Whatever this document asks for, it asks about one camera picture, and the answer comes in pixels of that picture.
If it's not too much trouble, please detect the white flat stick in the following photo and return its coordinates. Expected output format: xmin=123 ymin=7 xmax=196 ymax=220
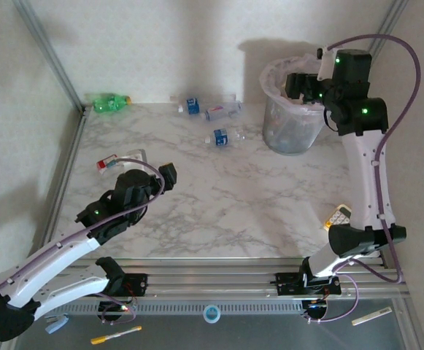
xmin=350 ymin=306 xmax=393 ymax=326

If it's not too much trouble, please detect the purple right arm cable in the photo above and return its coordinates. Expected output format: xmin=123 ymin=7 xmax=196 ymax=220
xmin=306 ymin=33 xmax=423 ymax=325

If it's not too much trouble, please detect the aluminium frame post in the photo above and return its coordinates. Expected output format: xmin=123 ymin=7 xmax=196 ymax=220
xmin=364 ymin=0 xmax=409 ymax=55
xmin=12 ymin=0 xmax=87 ymax=110

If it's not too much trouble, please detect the grey translucent waste bin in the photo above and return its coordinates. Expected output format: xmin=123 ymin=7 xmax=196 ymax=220
xmin=261 ymin=54 xmax=328 ymax=157

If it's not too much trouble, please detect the clear bottle red blue label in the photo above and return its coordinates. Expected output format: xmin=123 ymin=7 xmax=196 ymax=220
xmin=202 ymin=101 xmax=243 ymax=122

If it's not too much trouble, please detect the slotted metal strip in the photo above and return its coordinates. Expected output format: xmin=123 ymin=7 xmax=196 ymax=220
xmin=25 ymin=300 xmax=307 ymax=316

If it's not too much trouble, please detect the yellow pen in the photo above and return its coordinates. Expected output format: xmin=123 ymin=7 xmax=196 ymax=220
xmin=90 ymin=325 xmax=142 ymax=346

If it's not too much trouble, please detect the aluminium table side rail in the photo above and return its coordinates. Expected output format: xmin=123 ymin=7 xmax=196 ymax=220
xmin=32 ymin=107 xmax=92 ymax=252

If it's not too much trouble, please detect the clear plastic bin liner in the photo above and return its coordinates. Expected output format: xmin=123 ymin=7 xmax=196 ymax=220
xmin=259 ymin=52 xmax=325 ymax=116

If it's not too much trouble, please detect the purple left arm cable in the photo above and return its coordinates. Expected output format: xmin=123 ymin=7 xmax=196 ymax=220
xmin=0 ymin=158 xmax=167 ymax=338

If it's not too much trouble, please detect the yellow calculator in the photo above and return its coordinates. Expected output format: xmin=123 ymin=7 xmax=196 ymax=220
xmin=323 ymin=204 xmax=352 ymax=230

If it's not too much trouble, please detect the green plastic bottle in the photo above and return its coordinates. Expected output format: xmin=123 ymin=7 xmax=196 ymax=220
xmin=93 ymin=93 xmax=132 ymax=114

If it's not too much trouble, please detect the blue label plastic bottle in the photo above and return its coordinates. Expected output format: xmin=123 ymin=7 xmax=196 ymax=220
xmin=203 ymin=127 xmax=245 ymax=147
xmin=177 ymin=96 xmax=202 ymax=116

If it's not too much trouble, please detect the red white label plastic bottle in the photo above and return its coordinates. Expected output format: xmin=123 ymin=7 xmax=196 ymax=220
xmin=96 ymin=148 xmax=148 ymax=174

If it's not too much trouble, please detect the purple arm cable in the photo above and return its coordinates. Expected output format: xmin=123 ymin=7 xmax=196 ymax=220
xmin=306 ymin=33 xmax=423 ymax=325
xmin=0 ymin=158 xmax=167 ymax=338

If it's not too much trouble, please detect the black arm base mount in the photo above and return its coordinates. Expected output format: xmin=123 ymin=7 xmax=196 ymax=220
xmin=275 ymin=271 xmax=342 ymax=297
xmin=122 ymin=273 xmax=149 ymax=297

